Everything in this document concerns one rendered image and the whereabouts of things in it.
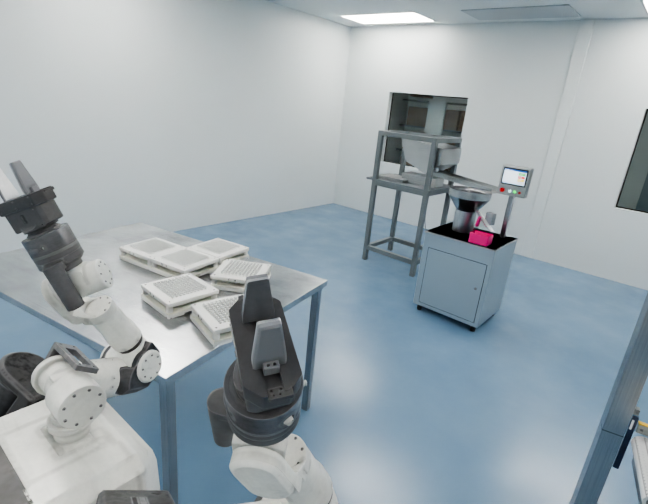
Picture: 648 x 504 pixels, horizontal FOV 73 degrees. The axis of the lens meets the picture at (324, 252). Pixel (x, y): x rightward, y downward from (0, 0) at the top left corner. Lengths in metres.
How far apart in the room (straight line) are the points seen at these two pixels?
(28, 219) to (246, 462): 0.65
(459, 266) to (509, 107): 3.14
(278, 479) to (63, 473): 0.32
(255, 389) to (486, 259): 3.40
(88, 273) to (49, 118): 4.13
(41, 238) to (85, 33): 4.33
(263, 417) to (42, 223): 0.64
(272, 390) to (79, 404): 0.38
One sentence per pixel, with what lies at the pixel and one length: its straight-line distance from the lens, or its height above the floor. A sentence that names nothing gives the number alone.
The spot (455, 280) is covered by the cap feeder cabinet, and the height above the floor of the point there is 0.41.
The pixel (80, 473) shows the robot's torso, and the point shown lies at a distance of 0.76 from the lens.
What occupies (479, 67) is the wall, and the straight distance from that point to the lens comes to 6.68.
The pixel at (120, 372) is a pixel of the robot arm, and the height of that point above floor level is 1.13.
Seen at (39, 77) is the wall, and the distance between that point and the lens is 5.05.
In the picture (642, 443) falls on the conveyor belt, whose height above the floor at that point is 0.89.
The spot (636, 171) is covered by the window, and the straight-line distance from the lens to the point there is 6.28.
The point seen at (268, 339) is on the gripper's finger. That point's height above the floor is 1.56.
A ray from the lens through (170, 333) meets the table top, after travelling 1.83.
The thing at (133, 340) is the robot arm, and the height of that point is 1.18.
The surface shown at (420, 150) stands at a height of 1.35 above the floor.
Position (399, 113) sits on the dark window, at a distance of 7.28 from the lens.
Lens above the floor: 1.75
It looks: 19 degrees down
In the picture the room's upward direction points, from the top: 6 degrees clockwise
